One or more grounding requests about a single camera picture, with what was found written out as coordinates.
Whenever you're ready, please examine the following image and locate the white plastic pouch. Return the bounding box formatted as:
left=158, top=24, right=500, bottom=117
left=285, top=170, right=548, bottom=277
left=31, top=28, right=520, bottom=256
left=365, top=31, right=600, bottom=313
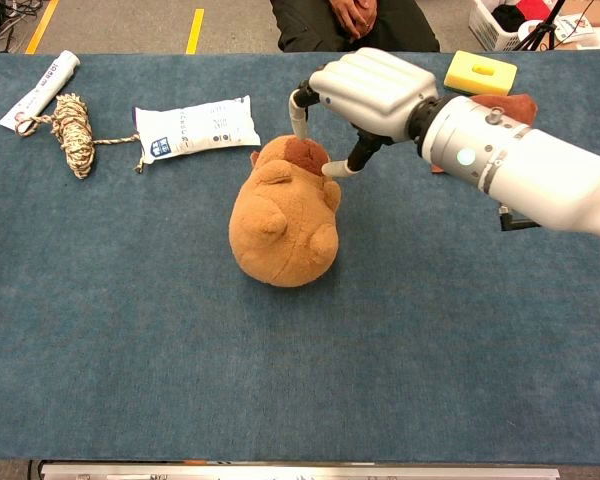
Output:
left=132, top=94, right=262, bottom=165

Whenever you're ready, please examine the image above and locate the white toothpaste tube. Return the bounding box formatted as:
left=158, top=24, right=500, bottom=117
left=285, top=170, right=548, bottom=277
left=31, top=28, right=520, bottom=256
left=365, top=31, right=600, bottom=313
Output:
left=0, top=49, right=81, bottom=134

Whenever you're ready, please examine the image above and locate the black tripod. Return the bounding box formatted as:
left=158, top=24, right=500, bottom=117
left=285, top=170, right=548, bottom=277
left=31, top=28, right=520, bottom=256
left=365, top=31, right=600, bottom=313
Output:
left=517, top=0, right=569, bottom=51

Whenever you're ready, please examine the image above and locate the yellow sponge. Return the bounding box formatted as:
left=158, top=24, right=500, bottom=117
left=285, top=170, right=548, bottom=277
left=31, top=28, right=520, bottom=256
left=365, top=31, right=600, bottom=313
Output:
left=443, top=49, right=519, bottom=97

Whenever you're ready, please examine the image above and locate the brown plush toy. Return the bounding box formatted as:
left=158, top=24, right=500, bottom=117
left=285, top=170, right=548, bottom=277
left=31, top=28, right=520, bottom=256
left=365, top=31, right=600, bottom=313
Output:
left=228, top=134, right=343, bottom=289

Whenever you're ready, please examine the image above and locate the rust brown cloth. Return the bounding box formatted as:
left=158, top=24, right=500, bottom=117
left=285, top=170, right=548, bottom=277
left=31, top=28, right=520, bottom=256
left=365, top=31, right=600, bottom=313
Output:
left=431, top=93, right=539, bottom=176

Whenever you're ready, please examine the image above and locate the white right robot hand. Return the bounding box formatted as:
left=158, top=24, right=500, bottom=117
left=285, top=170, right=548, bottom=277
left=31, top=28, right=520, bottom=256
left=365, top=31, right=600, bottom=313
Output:
left=287, top=47, right=439, bottom=179

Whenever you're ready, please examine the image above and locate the seated person in dark clothes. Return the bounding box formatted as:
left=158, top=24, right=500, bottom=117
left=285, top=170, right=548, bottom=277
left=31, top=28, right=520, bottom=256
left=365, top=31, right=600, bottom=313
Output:
left=269, top=0, right=441, bottom=54

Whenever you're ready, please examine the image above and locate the beige braided rope bundle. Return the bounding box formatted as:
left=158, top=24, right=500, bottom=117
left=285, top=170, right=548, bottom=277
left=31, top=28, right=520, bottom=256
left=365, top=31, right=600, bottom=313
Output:
left=14, top=93, right=146, bottom=180

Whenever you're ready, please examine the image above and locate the blue table mat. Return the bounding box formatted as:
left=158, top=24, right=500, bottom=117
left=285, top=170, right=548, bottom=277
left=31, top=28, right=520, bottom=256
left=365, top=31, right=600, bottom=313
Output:
left=0, top=48, right=600, bottom=464

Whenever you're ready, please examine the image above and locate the white laundry basket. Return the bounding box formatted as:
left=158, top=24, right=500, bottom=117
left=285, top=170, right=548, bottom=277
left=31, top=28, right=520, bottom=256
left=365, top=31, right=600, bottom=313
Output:
left=468, top=0, right=556, bottom=52

